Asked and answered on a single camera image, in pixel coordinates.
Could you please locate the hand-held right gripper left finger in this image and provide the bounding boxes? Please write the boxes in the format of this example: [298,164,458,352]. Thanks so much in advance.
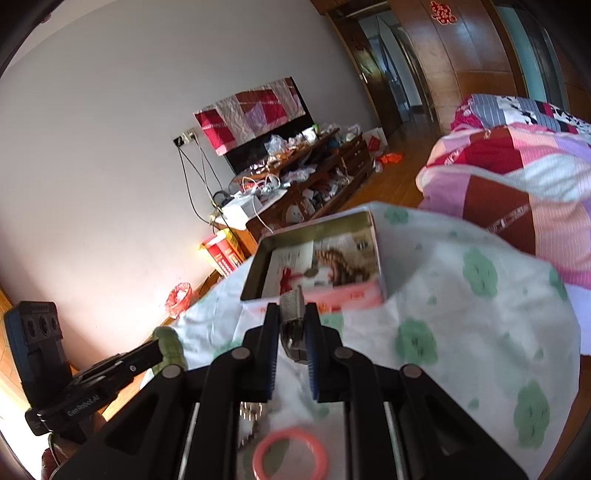
[48,302,282,480]

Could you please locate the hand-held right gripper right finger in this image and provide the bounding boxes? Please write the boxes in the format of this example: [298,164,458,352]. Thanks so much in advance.
[305,302,529,480]

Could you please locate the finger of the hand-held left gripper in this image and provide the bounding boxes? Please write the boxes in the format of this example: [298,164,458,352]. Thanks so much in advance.
[69,340,165,394]

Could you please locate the silver mesh watch band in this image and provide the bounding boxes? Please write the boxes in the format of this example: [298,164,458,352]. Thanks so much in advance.
[279,286,309,366]

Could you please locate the rectangular metal tin box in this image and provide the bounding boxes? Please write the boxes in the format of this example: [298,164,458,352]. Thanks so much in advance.
[240,210,387,315]

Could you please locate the pink bangle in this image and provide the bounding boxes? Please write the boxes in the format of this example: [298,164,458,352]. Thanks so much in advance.
[252,427,329,480]

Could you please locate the white bin with red bag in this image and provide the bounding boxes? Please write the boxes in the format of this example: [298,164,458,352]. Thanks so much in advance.
[165,282,195,319]

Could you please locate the red and yellow carton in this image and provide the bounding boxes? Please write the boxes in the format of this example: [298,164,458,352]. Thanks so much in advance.
[199,230,246,278]

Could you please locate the white cardboard box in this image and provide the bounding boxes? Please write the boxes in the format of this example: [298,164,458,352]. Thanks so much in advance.
[221,193,257,228]

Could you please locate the wooden television cabinet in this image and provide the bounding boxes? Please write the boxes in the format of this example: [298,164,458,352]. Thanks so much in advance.
[210,129,376,257]

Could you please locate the orange bag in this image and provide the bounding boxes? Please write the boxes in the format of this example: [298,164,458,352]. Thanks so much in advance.
[375,152,404,172]

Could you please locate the black television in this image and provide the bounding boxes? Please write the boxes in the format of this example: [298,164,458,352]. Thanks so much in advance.
[222,78,315,177]

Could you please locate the red patchwork cloth cover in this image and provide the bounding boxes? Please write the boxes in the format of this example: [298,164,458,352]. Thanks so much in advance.
[194,78,306,157]

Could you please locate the pink patchwork quilt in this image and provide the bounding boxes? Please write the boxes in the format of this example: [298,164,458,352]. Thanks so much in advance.
[416,92,591,291]

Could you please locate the wooden room door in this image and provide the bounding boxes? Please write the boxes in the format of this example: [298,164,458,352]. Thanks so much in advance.
[325,9,407,141]

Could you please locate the wooden wardrobe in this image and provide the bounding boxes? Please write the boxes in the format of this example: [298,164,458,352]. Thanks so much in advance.
[388,0,591,134]

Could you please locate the red paper decoration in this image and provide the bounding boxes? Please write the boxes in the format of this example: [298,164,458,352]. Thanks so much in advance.
[429,1,458,25]

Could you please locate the black hanging cables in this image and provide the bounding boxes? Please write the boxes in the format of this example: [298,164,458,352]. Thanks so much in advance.
[178,142,223,224]

